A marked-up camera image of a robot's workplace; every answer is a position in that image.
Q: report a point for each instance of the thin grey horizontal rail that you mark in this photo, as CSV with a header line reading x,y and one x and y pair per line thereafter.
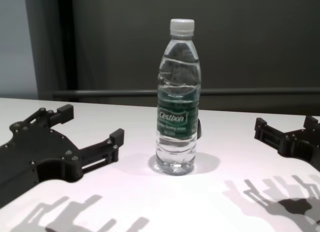
x,y
112,92

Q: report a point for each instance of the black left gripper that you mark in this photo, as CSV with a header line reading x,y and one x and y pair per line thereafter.
x,y
42,152

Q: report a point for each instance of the dark vertical frame post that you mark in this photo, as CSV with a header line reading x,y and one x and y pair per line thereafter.
x,y
66,42

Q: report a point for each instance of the clear water bottle green label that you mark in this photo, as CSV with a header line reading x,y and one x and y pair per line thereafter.
x,y
178,132

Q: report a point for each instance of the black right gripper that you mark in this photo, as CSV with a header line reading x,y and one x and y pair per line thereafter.
x,y
300,147

